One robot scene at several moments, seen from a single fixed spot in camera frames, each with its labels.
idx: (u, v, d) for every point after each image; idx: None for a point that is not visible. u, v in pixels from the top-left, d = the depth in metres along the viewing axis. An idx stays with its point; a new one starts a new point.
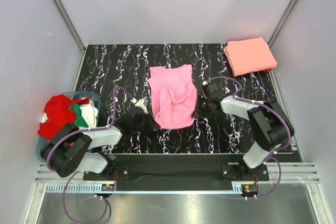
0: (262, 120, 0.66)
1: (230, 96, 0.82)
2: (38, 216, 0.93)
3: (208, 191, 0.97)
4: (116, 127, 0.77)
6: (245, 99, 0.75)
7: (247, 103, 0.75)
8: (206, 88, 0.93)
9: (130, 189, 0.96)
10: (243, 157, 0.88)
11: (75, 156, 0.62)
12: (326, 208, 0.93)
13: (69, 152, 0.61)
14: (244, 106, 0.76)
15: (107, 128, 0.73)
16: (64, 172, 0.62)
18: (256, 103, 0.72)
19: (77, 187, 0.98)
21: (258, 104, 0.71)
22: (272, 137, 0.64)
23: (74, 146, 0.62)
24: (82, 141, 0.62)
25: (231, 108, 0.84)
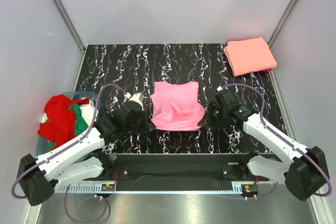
0: (304, 176, 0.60)
1: (262, 123, 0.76)
2: (38, 216, 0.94)
3: (207, 191, 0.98)
4: (95, 135, 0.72)
6: (286, 140, 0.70)
7: (285, 145, 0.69)
8: (221, 97, 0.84)
9: (130, 188, 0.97)
10: (248, 163, 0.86)
11: (38, 192, 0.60)
12: (326, 208, 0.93)
13: (31, 192, 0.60)
14: (280, 146, 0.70)
15: (79, 141, 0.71)
16: (35, 202, 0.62)
18: (298, 150, 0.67)
19: (76, 187, 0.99)
21: (301, 153, 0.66)
22: (310, 191, 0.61)
23: (32, 187, 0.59)
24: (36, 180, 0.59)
25: (255, 134, 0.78)
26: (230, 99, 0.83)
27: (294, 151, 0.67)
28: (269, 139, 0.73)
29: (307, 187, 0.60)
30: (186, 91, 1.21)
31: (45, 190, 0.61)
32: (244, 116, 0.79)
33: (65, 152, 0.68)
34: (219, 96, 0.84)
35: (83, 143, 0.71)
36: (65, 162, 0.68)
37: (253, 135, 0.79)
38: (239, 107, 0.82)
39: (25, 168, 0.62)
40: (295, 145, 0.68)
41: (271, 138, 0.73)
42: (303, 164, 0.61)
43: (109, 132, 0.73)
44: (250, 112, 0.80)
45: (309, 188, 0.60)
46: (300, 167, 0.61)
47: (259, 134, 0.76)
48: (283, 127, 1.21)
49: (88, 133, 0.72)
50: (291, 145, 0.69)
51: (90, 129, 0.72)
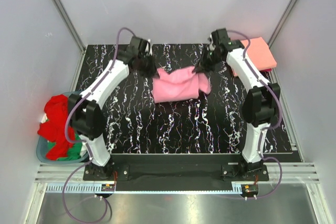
0: (258, 102, 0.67)
1: (241, 55, 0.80)
2: (38, 216, 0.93)
3: (208, 191, 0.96)
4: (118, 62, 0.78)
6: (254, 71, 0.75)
7: (252, 76, 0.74)
8: (216, 34, 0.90)
9: (130, 189, 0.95)
10: (243, 152, 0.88)
11: (94, 119, 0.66)
12: (325, 208, 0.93)
13: (88, 121, 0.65)
14: (248, 75, 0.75)
15: (108, 72, 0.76)
16: (94, 131, 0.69)
18: (262, 82, 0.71)
19: (77, 187, 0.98)
21: (262, 84, 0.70)
22: (256, 116, 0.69)
23: (90, 116, 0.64)
24: (92, 108, 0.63)
25: (234, 66, 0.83)
26: (223, 35, 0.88)
27: (258, 82, 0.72)
28: (242, 70, 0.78)
29: (256, 110, 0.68)
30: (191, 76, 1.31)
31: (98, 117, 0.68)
32: (230, 46, 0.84)
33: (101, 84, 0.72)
34: (215, 32, 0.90)
35: (113, 73, 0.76)
36: (104, 93, 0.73)
37: (233, 67, 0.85)
38: (229, 41, 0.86)
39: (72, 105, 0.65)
40: (260, 76, 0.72)
41: (244, 68, 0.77)
42: (259, 92, 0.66)
43: (128, 60, 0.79)
44: (238, 45, 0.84)
45: (257, 113, 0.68)
46: (256, 93, 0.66)
47: (237, 65, 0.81)
48: (283, 127, 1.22)
49: (114, 64, 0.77)
50: (256, 76, 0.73)
51: (114, 61, 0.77)
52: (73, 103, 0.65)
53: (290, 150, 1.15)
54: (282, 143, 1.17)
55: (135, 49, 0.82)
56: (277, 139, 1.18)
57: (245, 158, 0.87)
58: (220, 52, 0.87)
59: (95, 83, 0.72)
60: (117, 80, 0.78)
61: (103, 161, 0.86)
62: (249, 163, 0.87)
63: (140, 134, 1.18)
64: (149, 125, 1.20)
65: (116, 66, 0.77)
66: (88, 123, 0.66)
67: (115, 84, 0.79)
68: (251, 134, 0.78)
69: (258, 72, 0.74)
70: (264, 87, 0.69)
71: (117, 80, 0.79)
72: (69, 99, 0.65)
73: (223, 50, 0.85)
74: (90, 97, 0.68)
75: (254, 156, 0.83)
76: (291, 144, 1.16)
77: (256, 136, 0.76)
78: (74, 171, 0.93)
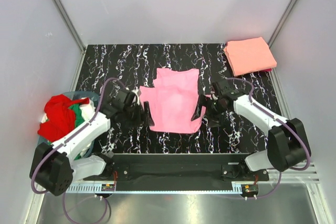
0: (282, 144, 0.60)
1: (249, 102, 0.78)
2: (38, 216, 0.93)
3: (207, 191, 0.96)
4: (101, 117, 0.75)
6: (267, 113, 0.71)
7: (268, 117, 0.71)
8: (216, 85, 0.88)
9: (130, 189, 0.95)
10: (245, 159, 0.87)
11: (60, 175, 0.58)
12: (326, 208, 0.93)
13: (55, 177, 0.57)
14: (262, 117, 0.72)
15: (88, 124, 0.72)
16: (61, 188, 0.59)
18: (279, 120, 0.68)
19: (77, 187, 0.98)
21: (281, 123, 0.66)
22: (288, 162, 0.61)
23: (56, 170, 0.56)
24: (59, 162, 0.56)
25: (245, 114, 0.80)
26: (224, 86, 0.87)
27: (274, 120, 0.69)
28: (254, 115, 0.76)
29: (286, 155, 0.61)
30: (189, 77, 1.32)
31: (67, 172, 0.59)
32: (234, 96, 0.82)
33: (77, 135, 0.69)
34: (216, 84, 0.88)
35: (92, 125, 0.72)
36: (80, 145, 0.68)
37: (244, 115, 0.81)
38: (231, 91, 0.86)
39: (42, 156, 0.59)
40: (275, 115, 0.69)
41: (255, 113, 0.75)
42: (282, 132, 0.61)
43: (111, 115, 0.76)
44: (242, 94, 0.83)
45: (287, 158, 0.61)
46: (279, 134, 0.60)
47: (248, 112, 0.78)
48: None
49: (95, 117, 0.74)
50: (271, 116, 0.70)
51: (96, 114, 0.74)
52: (42, 154, 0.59)
53: None
54: None
55: (120, 102, 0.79)
56: None
57: (248, 165, 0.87)
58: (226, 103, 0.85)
59: (70, 134, 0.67)
60: (95, 134, 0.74)
61: (100, 169, 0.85)
62: (250, 169, 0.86)
63: (140, 134, 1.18)
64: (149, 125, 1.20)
65: (97, 117, 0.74)
66: (51, 177, 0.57)
67: (93, 138, 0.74)
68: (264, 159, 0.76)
69: (272, 112, 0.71)
70: (284, 126, 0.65)
71: (95, 134, 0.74)
72: (38, 148, 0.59)
73: (229, 101, 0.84)
74: (62, 148, 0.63)
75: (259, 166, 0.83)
76: None
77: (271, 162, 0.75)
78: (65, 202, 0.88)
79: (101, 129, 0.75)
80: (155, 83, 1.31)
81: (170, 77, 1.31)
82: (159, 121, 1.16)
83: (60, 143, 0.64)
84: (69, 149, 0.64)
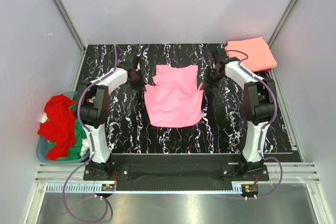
0: (254, 95, 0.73)
1: (237, 64, 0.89)
2: (38, 216, 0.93)
3: (208, 191, 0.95)
4: (119, 70, 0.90)
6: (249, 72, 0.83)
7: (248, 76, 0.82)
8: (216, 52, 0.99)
9: (130, 189, 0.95)
10: (243, 151, 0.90)
11: (102, 104, 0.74)
12: (326, 208, 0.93)
13: (98, 104, 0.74)
14: (244, 76, 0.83)
15: (113, 72, 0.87)
16: (103, 119, 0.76)
18: (256, 77, 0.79)
19: (77, 186, 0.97)
21: (258, 80, 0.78)
22: (256, 113, 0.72)
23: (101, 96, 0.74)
24: (101, 91, 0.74)
25: (232, 74, 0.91)
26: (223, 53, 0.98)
27: (252, 78, 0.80)
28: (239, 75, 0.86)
29: (255, 107, 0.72)
30: (188, 74, 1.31)
31: (106, 104, 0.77)
32: (227, 61, 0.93)
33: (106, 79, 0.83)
34: (214, 51, 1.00)
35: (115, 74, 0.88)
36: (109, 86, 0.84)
37: (232, 77, 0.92)
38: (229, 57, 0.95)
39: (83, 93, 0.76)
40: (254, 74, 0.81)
41: (240, 73, 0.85)
42: (254, 86, 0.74)
43: (126, 68, 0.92)
44: (233, 59, 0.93)
45: (256, 109, 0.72)
46: (251, 87, 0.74)
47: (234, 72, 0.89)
48: (283, 127, 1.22)
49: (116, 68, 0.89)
50: (251, 75, 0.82)
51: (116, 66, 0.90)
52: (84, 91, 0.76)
53: (290, 150, 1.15)
54: (282, 143, 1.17)
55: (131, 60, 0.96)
56: (277, 139, 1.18)
57: (246, 158, 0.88)
58: (219, 67, 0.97)
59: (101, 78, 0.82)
60: (117, 81, 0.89)
61: (105, 158, 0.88)
62: (249, 162, 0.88)
63: (140, 134, 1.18)
64: (149, 126, 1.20)
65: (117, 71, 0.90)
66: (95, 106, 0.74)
67: (115, 85, 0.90)
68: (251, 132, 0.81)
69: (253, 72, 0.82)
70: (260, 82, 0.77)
71: (117, 81, 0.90)
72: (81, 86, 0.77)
73: (222, 66, 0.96)
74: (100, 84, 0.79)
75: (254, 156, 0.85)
76: (291, 144, 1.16)
77: (256, 134, 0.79)
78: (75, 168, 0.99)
79: (122, 79, 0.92)
80: (155, 80, 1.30)
81: (169, 74, 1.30)
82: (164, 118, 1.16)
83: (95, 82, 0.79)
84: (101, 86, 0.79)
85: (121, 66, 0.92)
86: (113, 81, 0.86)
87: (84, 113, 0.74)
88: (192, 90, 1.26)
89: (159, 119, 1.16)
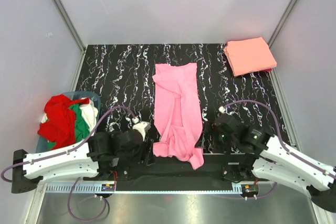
0: None
1: (283, 149, 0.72)
2: (38, 216, 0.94)
3: (207, 191, 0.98)
4: (82, 151, 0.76)
6: (311, 164, 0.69)
7: (314, 171, 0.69)
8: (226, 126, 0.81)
9: (131, 188, 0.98)
10: (253, 171, 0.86)
11: (17, 186, 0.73)
12: (326, 208, 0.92)
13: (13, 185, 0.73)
14: (312, 173, 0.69)
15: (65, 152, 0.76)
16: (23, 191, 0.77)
18: (331, 174, 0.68)
19: (76, 187, 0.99)
21: (333, 177, 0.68)
22: None
23: (15, 182, 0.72)
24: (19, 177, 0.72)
25: (276, 160, 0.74)
26: (235, 125, 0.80)
27: (326, 176, 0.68)
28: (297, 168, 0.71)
29: None
30: (187, 71, 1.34)
31: (25, 185, 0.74)
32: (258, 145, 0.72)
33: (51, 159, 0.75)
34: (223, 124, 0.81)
35: (70, 155, 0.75)
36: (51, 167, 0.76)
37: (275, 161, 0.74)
38: (252, 132, 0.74)
39: (14, 161, 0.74)
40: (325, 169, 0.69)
41: (299, 165, 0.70)
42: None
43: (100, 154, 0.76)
44: (263, 135, 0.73)
45: None
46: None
47: (283, 161, 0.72)
48: (283, 127, 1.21)
49: (77, 148, 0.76)
50: (321, 170, 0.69)
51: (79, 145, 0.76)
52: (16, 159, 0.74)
53: None
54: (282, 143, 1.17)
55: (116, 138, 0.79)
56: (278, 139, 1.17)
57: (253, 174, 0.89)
58: (250, 149, 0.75)
59: (49, 153, 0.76)
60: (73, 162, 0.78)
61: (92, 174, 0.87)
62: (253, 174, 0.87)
63: None
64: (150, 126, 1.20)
65: (80, 148, 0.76)
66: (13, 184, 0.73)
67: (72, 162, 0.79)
68: (289, 175, 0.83)
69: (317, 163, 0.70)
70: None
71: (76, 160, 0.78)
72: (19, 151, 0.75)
73: (253, 146, 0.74)
74: (29, 166, 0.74)
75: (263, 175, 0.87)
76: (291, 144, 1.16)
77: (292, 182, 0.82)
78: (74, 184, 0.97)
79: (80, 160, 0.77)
80: (155, 78, 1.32)
81: (170, 72, 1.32)
82: (170, 131, 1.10)
83: (28, 160, 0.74)
84: (30, 170, 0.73)
85: (91, 152, 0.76)
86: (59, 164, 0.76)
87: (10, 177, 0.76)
88: (192, 89, 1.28)
89: (167, 135, 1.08)
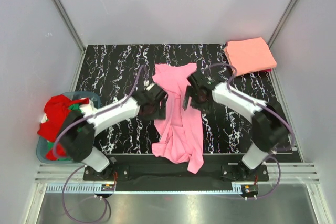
0: (265, 125, 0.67)
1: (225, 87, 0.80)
2: (38, 216, 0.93)
3: (208, 191, 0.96)
4: (130, 102, 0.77)
6: (247, 98, 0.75)
7: (248, 102, 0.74)
8: (191, 78, 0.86)
9: (130, 189, 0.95)
10: (243, 159, 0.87)
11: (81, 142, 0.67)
12: (326, 208, 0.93)
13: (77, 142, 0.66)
14: (243, 104, 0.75)
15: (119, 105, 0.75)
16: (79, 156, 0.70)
18: (259, 104, 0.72)
19: (77, 187, 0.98)
21: (261, 106, 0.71)
22: (272, 141, 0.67)
23: (82, 135, 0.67)
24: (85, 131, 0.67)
25: (224, 101, 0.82)
26: (200, 77, 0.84)
27: (255, 105, 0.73)
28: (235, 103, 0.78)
29: (269, 136, 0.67)
30: (188, 71, 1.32)
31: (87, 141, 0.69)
32: (211, 86, 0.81)
33: (106, 113, 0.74)
34: (191, 77, 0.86)
35: (123, 107, 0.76)
36: (106, 120, 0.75)
37: (223, 103, 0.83)
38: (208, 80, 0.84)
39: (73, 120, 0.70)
40: (254, 100, 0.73)
41: (236, 100, 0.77)
42: (262, 116, 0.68)
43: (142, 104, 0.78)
44: (219, 82, 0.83)
45: (272, 138, 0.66)
46: (260, 118, 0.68)
47: (227, 100, 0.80)
48: None
49: (126, 100, 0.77)
50: (252, 102, 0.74)
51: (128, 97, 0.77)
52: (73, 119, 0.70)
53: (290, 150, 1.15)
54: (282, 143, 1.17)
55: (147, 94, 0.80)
56: None
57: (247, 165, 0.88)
58: (205, 94, 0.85)
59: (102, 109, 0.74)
60: (122, 115, 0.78)
61: (98, 168, 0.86)
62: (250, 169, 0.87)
63: (140, 134, 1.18)
64: (149, 126, 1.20)
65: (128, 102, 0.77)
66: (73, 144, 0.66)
67: (119, 118, 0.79)
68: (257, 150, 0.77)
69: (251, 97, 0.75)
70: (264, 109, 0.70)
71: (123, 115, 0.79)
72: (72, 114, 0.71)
73: (206, 92, 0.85)
74: (91, 119, 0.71)
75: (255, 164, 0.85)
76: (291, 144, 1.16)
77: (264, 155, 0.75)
78: (73, 172, 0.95)
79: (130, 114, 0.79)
80: (155, 78, 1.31)
81: (170, 73, 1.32)
82: (170, 132, 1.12)
83: (90, 115, 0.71)
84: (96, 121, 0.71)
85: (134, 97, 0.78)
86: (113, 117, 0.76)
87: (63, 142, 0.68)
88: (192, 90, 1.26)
89: (166, 135, 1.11)
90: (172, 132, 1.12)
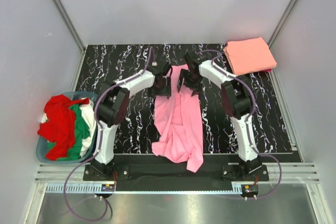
0: (231, 94, 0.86)
1: (208, 63, 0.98)
2: (38, 216, 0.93)
3: (207, 191, 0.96)
4: (148, 73, 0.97)
6: (221, 71, 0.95)
7: (222, 75, 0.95)
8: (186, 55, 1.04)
9: (130, 189, 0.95)
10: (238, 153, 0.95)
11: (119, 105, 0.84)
12: (325, 208, 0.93)
13: (116, 106, 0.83)
14: (219, 76, 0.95)
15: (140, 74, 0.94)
16: (116, 119, 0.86)
18: (230, 76, 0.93)
19: (77, 187, 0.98)
21: (231, 78, 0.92)
22: (237, 107, 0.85)
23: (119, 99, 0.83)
24: (122, 94, 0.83)
25: (206, 74, 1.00)
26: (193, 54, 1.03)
27: (227, 77, 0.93)
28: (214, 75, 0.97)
29: (235, 103, 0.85)
30: None
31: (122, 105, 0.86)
32: (199, 61, 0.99)
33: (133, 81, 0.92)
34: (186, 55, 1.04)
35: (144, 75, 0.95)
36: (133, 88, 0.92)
37: (206, 76, 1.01)
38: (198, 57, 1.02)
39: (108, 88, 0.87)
40: (227, 73, 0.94)
41: (214, 73, 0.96)
42: (230, 85, 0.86)
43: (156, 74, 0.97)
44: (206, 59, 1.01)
45: (235, 105, 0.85)
46: (228, 86, 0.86)
47: (209, 72, 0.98)
48: (283, 127, 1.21)
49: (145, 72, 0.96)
50: (224, 74, 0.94)
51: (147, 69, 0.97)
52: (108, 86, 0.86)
53: (290, 150, 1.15)
54: (282, 143, 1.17)
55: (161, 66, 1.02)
56: (277, 139, 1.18)
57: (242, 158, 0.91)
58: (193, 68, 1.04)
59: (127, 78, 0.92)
60: (143, 84, 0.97)
61: (106, 159, 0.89)
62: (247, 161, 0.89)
63: (140, 134, 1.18)
64: (149, 126, 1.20)
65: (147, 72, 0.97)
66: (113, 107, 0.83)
67: (140, 87, 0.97)
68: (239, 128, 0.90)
69: (225, 71, 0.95)
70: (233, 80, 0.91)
71: (143, 84, 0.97)
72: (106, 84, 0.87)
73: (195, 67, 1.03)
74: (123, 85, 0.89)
75: (250, 153, 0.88)
76: (291, 144, 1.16)
77: (243, 129, 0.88)
78: (72, 170, 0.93)
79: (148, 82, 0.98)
80: None
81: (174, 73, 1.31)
82: (170, 131, 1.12)
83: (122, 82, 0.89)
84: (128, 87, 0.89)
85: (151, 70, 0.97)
86: (137, 85, 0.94)
87: (102, 108, 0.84)
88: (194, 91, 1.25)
89: (166, 134, 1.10)
90: (172, 131, 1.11)
